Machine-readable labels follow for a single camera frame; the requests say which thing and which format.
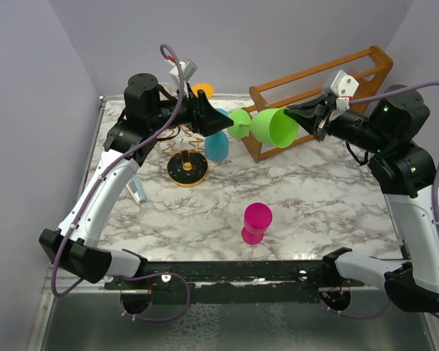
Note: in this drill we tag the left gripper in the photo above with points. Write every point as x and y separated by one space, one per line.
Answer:
203 117

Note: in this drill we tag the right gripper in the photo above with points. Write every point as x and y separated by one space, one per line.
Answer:
313 117

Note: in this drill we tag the teal plastic goblet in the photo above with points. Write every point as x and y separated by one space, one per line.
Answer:
216 146

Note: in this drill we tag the orange plastic goblet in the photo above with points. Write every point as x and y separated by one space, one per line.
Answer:
207 88

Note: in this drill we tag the green plastic goblet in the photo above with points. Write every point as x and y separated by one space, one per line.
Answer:
270 126

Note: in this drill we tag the pink plastic goblet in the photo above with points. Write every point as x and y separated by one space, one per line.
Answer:
257 219

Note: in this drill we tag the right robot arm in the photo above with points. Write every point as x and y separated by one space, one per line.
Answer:
408 178

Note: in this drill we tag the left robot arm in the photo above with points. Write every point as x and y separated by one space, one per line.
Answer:
149 111

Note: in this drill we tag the wooden rack with clear rods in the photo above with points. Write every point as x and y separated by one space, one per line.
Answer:
368 68

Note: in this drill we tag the light blue stapler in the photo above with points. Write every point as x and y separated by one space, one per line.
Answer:
135 189

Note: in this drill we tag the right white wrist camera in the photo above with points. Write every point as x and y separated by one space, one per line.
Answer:
340 83

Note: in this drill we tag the gold wire wine glass rack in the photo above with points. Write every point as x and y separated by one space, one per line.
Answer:
187 165

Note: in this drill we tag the black base frame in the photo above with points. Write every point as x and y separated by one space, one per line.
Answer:
224 282

